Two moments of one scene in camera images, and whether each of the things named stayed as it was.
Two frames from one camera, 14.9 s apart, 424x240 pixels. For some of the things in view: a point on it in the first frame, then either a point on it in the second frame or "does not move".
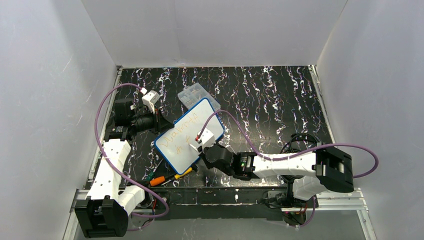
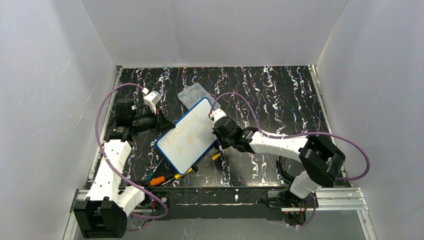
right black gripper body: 205,149 to 218,131
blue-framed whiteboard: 178,144 does not move
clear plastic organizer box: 192,94 does not move
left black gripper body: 157,122 does not move
